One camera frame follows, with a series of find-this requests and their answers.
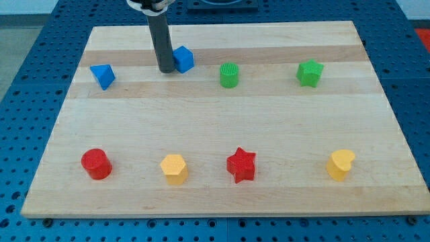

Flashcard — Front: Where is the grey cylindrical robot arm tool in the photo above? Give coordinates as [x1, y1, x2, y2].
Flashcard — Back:
[126, 0, 175, 73]

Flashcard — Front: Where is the blue triangle block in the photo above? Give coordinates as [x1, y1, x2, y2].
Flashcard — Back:
[90, 65, 116, 91]

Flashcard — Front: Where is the green cylinder block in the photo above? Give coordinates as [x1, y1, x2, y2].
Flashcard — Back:
[220, 62, 239, 88]

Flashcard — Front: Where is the wooden board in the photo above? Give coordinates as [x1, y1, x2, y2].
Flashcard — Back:
[21, 21, 429, 218]

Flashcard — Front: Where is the red star block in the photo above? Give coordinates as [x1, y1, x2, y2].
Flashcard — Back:
[226, 147, 257, 184]

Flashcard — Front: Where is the yellow hexagon block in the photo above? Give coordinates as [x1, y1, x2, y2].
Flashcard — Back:
[160, 154, 188, 186]

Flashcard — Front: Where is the blue cube block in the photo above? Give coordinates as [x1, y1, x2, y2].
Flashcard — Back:
[173, 46, 194, 73]

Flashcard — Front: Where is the green star block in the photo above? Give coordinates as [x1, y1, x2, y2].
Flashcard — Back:
[296, 59, 325, 88]

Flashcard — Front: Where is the red cylinder block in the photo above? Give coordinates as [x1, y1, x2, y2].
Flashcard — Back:
[81, 149, 113, 180]

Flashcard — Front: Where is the yellow heart block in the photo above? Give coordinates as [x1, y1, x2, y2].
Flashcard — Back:
[326, 149, 355, 182]

